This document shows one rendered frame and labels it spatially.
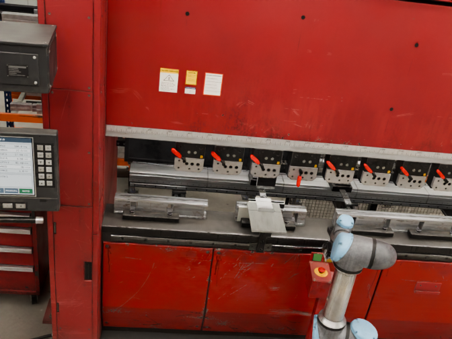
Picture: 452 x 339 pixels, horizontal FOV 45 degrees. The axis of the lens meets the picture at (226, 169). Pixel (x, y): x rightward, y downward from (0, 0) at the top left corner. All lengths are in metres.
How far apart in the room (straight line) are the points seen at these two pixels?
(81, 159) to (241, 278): 1.14
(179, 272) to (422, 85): 1.61
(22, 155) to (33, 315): 1.65
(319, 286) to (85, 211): 1.25
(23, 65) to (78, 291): 1.39
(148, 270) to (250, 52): 1.31
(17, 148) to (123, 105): 0.65
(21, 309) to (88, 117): 1.64
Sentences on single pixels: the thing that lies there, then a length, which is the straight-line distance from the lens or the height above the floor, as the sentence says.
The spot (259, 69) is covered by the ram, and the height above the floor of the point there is 1.76.
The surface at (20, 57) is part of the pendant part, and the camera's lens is 2.11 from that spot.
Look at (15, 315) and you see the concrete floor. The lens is 3.72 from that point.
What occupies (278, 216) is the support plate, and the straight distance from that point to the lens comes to 2.90.
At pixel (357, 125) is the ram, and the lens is 2.83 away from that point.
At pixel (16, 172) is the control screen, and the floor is 1.42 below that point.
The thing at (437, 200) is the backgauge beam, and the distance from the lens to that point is 3.59.
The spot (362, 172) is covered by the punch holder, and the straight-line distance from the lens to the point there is 3.01.
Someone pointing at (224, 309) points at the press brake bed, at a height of 0.33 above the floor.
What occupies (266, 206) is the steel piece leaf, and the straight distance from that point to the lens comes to 2.96.
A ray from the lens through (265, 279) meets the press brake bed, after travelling 3.14.
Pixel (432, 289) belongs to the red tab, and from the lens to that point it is 3.47.
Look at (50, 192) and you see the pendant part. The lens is 2.32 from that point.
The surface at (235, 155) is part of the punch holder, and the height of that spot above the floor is 1.29.
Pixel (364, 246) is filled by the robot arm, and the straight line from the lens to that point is 2.11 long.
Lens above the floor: 2.58
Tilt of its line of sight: 29 degrees down
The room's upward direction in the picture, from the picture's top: 8 degrees clockwise
